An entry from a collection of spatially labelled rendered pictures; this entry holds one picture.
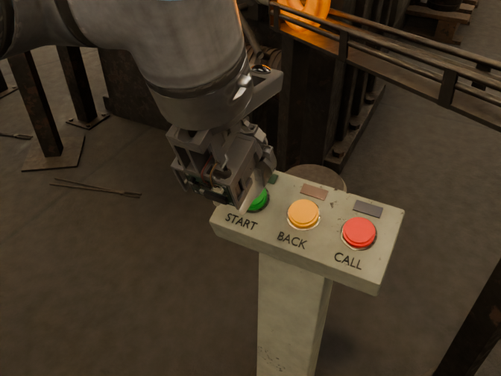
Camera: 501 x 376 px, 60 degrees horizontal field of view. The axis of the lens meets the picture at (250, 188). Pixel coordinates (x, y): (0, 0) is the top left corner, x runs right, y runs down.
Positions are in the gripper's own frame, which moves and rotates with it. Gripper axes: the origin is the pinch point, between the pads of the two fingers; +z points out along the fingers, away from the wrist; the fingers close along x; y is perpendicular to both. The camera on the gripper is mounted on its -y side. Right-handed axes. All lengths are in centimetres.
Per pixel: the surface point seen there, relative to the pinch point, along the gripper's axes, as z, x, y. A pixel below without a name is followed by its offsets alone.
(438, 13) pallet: 125, 2, -201
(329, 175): 16.9, 5.5, -15.3
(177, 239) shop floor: 70, -42, -9
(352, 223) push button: 1.6, 13.9, -0.5
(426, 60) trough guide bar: 1.0, 15.6, -30.4
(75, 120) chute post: 82, -119, -44
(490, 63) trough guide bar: 0.9, 24.2, -32.1
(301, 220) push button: 1.6, 7.8, 1.4
